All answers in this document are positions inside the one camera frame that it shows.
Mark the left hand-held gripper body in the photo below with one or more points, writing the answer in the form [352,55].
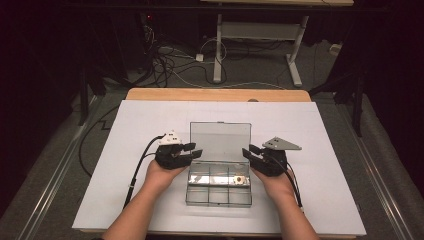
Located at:
[170,158]

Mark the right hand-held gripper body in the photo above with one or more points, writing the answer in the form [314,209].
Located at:
[271,163]

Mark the clear plastic compartment box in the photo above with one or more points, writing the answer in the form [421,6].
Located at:
[220,143]

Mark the small round trinket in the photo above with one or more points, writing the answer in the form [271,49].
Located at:
[238,180]

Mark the person's left hand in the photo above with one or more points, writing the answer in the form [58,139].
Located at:
[160,178]

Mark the person's right hand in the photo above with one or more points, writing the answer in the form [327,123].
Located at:
[280,186]

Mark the white paper sheet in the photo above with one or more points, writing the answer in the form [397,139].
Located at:
[320,166]

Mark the small white power adapter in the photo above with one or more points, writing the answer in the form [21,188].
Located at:
[199,57]

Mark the black stand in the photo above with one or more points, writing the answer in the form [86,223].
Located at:
[358,106]
[83,100]

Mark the small white floor box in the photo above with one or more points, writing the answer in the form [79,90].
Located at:
[335,49]

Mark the metal floor rail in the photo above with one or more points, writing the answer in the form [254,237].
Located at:
[53,180]
[376,173]

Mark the white metal desk frame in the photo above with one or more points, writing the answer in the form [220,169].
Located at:
[258,30]

